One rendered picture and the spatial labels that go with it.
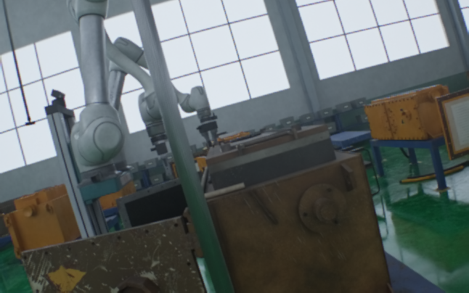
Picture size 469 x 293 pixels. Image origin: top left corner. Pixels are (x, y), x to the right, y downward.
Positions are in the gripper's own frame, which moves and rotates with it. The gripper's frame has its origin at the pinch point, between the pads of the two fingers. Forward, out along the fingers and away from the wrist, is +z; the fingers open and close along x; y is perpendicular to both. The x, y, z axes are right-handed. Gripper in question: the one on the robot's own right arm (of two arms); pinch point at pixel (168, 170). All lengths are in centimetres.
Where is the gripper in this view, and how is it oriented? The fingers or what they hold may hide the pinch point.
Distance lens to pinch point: 173.1
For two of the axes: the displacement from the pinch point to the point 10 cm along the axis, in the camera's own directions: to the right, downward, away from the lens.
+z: 2.8, 9.6, 0.3
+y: -9.4, 2.8, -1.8
